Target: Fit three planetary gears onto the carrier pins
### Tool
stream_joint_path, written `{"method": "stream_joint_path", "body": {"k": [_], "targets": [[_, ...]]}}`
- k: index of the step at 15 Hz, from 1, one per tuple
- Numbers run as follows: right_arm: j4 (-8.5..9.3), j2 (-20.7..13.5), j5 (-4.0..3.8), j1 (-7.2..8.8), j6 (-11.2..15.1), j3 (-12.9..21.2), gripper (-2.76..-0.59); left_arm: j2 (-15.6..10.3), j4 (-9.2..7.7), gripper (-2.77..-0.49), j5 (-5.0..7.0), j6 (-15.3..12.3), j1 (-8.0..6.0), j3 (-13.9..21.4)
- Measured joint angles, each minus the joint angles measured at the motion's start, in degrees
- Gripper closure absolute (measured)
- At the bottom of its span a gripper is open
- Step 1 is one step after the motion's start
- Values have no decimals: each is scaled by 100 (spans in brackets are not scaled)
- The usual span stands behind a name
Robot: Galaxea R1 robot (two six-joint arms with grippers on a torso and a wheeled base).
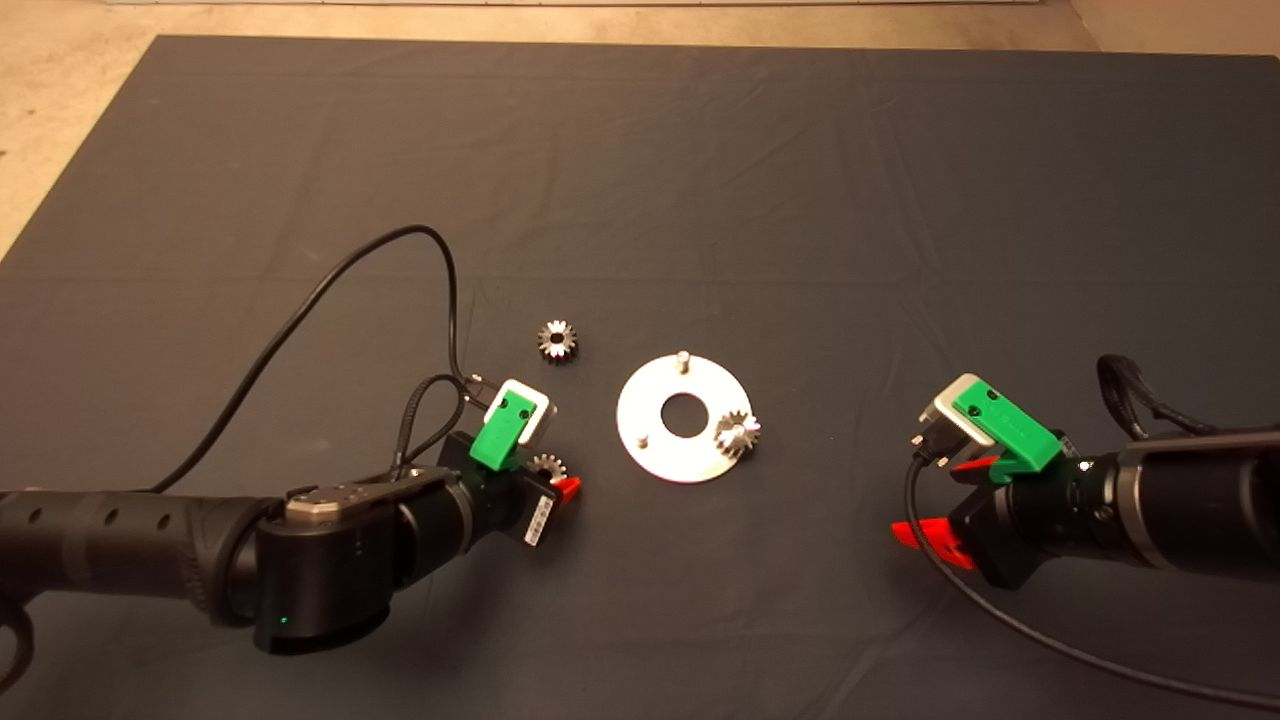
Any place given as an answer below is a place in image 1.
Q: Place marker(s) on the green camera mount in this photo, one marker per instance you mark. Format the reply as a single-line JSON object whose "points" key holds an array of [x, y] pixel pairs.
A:
{"points": [[1010, 425], [498, 435]]}

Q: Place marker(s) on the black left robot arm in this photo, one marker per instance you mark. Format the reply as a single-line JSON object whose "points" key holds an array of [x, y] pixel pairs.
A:
{"points": [[150, 540]]}

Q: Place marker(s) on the dark grey table cloth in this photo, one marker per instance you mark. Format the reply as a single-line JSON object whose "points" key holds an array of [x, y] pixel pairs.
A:
{"points": [[700, 200]]}

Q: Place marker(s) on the green left camera mount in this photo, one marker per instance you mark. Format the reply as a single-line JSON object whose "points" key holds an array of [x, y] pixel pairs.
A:
{"points": [[498, 435]]}

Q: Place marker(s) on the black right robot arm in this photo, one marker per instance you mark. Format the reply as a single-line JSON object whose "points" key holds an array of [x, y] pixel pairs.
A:
{"points": [[1200, 510]]}

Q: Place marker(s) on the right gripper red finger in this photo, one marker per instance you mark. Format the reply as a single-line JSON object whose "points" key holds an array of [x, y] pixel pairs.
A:
{"points": [[975, 466], [930, 538]]}

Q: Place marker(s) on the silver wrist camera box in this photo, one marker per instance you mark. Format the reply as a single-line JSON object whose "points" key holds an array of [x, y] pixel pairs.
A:
{"points": [[945, 405], [545, 415]]}

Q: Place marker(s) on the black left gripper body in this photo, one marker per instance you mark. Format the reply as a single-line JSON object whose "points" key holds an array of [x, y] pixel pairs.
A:
{"points": [[505, 500]]}

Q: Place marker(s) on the small steel planetary gear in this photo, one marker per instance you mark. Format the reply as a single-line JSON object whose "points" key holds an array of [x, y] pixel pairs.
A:
{"points": [[557, 352], [550, 465], [735, 440]]}

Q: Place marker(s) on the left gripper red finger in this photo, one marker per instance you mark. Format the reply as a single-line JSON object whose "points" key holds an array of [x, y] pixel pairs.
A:
{"points": [[568, 489]]}

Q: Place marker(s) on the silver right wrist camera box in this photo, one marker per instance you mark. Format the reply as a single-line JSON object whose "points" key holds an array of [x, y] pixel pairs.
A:
{"points": [[945, 405]]}

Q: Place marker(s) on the round metal carrier plate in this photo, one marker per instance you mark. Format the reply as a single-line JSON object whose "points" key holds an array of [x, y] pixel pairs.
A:
{"points": [[640, 410]]}

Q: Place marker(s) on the green right camera mount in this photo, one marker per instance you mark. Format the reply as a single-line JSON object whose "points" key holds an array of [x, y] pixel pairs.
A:
{"points": [[1010, 425]]}

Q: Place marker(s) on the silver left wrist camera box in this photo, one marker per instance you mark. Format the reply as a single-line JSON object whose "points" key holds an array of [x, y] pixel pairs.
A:
{"points": [[545, 415]]}

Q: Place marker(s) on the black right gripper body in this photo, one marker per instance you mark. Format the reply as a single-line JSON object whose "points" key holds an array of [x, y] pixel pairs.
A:
{"points": [[1040, 515]]}

